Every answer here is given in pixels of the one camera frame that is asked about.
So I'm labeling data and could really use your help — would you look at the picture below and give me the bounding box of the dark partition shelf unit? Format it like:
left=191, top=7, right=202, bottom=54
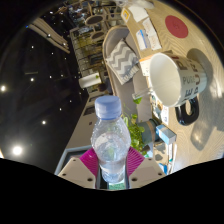
left=69, top=26, right=108, bottom=78

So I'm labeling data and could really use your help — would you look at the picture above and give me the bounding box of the clear blue-capped water bottle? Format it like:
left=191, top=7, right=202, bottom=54
left=90, top=95, right=132, bottom=184

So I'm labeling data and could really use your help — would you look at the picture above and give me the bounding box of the grey white chevron pillow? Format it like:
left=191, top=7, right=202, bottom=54
left=105, top=39, right=141, bottom=86

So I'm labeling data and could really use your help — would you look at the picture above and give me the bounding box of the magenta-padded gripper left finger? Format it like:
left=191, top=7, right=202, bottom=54
left=57, top=148, right=101, bottom=190

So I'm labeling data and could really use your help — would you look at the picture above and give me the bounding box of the white round pillar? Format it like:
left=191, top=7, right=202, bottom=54
left=78, top=72, right=101, bottom=89

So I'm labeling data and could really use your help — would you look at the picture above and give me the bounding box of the yellow code sign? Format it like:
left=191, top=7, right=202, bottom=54
left=120, top=7, right=132, bottom=24

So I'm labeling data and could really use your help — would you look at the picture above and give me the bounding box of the green potted plant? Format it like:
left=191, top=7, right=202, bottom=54
left=121, top=96, right=158, bottom=156

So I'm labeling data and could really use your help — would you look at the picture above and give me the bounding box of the person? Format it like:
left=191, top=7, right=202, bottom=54
left=98, top=81, right=114, bottom=94

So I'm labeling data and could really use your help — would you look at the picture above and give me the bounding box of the group of ceiling lights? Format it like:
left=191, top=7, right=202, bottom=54
left=0, top=29, right=81, bottom=158

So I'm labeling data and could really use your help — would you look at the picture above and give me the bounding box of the group of dining chairs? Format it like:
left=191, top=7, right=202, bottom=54
left=68, top=0, right=114, bottom=41

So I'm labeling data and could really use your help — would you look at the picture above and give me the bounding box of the small light blue box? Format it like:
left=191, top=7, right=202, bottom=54
left=155, top=124, right=177, bottom=145

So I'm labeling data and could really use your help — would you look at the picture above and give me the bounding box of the white paper napkin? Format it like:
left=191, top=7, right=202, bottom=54
left=128, top=4, right=149, bottom=23

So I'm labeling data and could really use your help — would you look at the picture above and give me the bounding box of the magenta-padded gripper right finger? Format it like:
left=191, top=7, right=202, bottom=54
left=125, top=146, right=167, bottom=190

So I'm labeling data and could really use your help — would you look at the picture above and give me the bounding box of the flat round red coaster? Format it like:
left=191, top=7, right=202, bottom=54
left=164, top=14, right=189, bottom=39

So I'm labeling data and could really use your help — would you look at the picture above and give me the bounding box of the blue white card box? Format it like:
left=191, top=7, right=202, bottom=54
left=159, top=163, right=169, bottom=174

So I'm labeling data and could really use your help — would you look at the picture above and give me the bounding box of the white mug with black handle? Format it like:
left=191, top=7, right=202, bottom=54
left=148, top=51, right=208, bottom=127

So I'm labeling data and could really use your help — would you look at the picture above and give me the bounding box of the grey curved sofa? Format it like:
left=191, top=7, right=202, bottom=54
left=101, top=24, right=154, bottom=124

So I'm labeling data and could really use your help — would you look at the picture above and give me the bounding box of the white blue leaflet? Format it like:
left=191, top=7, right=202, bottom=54
left=134, top=18, right=163, bottom=52

